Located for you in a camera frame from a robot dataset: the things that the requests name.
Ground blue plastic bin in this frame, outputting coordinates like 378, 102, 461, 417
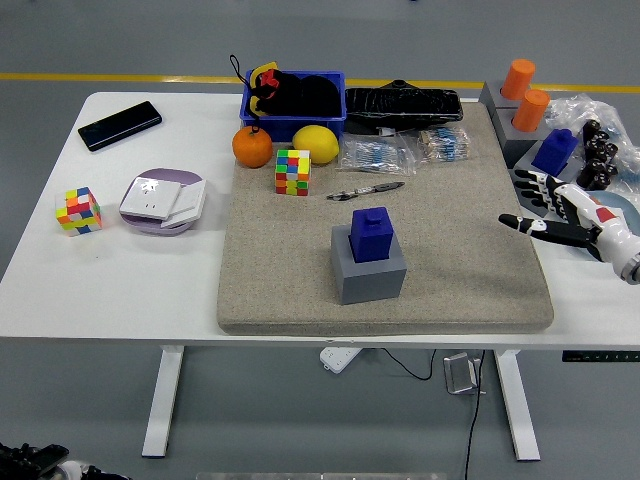
239, 69, 348, 144

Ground white table leg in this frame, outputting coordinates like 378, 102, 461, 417
141, 344, 186, 459
492, 348, 542, 462

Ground black drawstring pouch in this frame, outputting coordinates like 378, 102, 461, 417
229, 54, 342, 134

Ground silver metal bracket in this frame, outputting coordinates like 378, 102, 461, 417
442, 352, 487, 397

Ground twisted rubik's cube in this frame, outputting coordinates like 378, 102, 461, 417
54, 186, 103, 238

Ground yellow red toy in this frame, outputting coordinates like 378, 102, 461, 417
248, 60, 281, 116

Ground black keyboard in plastic wrap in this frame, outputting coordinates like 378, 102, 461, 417
344, 87, 465, 135

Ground white switch panel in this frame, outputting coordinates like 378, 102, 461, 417
160, 179, 208, 230

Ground light blue tray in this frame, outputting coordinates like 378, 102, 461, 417
579, 190, 640, 261

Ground scrambled rubik's cube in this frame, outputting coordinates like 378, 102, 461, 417
273, 148, 312, 197

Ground black silver pen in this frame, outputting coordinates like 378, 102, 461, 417
326, 181, 406, 202

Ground blue square seal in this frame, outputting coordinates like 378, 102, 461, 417
530, 128, 580, 177
348, 206, 394, 265

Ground white power strip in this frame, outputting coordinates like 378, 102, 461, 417
319, 346, 362, 374

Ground orange cylinder seal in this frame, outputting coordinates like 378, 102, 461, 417
511, 89, 551, 133
500, 58, 537, 101

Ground black smartphone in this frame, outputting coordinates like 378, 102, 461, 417
77, 100, 164, 153

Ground grey-brown mat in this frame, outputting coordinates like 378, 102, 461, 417
217, 102, 556, 337

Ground clear plastic bag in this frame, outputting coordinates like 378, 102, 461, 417
544, 93, 640, 201

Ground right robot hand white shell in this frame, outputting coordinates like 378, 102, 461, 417
498, 168, 640, 280

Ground black cable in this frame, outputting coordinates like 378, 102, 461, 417
382, 348, 437, 380
463, 349, 486, 480

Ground orange fruit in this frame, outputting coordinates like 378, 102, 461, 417
231, 126, 275, 169

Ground black table control panel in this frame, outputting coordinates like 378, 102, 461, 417
561, 350, 640, 363

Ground purple tray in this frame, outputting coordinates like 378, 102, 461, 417
118, 167, 207, 237

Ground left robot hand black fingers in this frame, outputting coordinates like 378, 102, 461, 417
0, 442, 131, 480

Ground white wall socket panel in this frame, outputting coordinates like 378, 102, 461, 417
119, 177, 184, 221

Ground cluster of black knobs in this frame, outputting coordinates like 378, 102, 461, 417
576, 119, 620, 191

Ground bag of blue resistors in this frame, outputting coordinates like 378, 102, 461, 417
337, 133, 418, 177
414, 125, 472, 165

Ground yellow lemon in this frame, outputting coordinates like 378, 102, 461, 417
292, 124, 341, 165

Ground grey seal holder block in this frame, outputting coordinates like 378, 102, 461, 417
492, 107, 551, 170
330, 223, 408, 306
508, 144, 585, 221
478, 79, 524, 116

